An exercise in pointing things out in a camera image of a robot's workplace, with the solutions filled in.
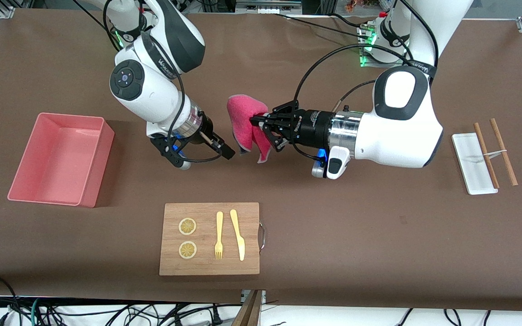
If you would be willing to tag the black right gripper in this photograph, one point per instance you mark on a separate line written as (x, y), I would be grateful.
(206, 135)

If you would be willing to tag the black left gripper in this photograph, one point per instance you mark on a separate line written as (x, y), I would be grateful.
(311, 127)

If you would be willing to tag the pink and grey cloth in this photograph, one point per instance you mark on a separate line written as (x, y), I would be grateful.
(243, 113)

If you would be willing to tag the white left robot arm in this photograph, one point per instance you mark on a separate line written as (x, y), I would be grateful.
(401, 131)

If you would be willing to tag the wooden cutting board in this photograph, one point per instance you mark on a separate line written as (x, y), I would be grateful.
(204, 213)

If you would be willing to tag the yellow plastic fork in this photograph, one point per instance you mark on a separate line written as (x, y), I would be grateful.
(219, 226)

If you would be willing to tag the lemon slice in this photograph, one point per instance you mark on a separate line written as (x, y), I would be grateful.
(187, 250)
(187, 226)

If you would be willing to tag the yellow plastic knife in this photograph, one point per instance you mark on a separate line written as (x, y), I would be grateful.
(238, 235)

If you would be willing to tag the wooden plank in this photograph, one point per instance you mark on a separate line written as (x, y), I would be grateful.
(249, 312)

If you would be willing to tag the pink plastic bin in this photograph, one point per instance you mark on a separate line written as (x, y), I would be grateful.
(52, 158)

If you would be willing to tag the white rectangular tray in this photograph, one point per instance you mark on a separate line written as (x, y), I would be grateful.
(469, 163)

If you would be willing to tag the thin white band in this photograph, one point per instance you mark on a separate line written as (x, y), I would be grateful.
(494, 154)

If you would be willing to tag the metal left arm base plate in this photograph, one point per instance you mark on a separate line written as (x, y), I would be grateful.
(369, 63)

